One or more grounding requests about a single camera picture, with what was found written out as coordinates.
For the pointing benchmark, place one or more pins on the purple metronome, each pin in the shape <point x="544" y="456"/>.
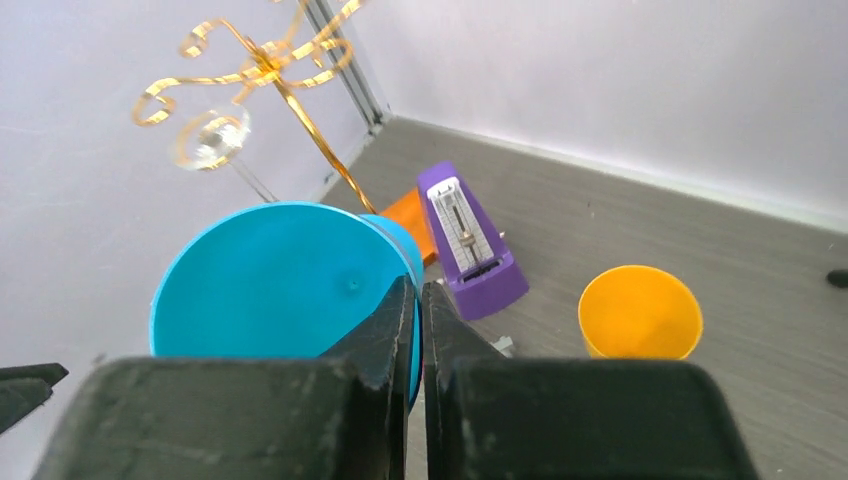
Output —
<point x="479" y="268"/>

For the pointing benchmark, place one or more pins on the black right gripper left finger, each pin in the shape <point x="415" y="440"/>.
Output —
<point x="342" y="415"/>

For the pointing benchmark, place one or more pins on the gold wire glass rack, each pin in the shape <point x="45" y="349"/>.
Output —
<point x="282" y="63"/>

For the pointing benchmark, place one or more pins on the orange plastic goblet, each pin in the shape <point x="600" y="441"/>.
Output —
<point x="639" y="311"/>

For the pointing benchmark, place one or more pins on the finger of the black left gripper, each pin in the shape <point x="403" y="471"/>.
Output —
<point x="25" y="388"/>

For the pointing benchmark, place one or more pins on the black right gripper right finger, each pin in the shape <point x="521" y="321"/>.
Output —
<point x="489" y="416"/>

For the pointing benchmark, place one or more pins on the blue plastic goblet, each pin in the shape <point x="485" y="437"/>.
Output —
<point x="279" y="280"/>

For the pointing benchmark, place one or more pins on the black music stand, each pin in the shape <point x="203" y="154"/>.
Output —
<point x="838" y="278"/>

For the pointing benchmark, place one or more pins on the clear wine glass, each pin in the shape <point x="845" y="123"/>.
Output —
<point x="214" y="140"/>

